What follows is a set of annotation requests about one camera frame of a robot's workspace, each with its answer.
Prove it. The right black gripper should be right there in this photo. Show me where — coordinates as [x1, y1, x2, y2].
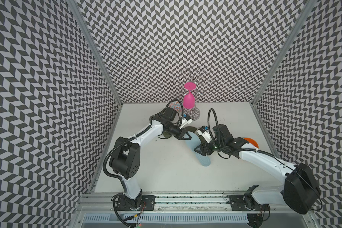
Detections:
[193, 137, 225, 157]

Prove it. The olive green shoe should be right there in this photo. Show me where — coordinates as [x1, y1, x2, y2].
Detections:
[161, 131, 173, 139]
[185, 126, 206, 143]

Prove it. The grey-blue insole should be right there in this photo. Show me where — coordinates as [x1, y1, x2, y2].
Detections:
[186, 132, 211, 167]

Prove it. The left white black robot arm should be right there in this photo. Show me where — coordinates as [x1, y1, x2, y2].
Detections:
[102, 99, 192, 210]

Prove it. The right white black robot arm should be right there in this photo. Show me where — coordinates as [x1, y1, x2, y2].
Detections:
[192, 122, 323, 215]

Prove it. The colourful patterned small bowl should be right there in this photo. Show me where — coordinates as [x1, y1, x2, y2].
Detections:
[168, 101, 182, 113]

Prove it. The pink plastic wine glass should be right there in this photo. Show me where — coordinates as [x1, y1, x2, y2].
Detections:
[183, 82, 196, 109]

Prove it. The orange plastic bowl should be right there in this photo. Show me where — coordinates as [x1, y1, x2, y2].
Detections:
[244, 138, 259, 148]

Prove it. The clear glass holder stand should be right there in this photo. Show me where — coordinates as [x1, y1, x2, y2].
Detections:
[173, 67, 212, 121]

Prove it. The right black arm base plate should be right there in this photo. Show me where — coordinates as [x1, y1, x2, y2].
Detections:
[229, 195, 270, 212]

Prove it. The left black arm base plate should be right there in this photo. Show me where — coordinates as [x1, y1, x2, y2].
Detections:
[116, 195, 155, 211]

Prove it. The white slotted cable duct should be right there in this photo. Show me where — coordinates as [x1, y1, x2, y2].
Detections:
[83, 213, 249, 224]

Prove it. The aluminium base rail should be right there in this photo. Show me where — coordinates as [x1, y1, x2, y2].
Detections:
[75, 191, 294, 214]

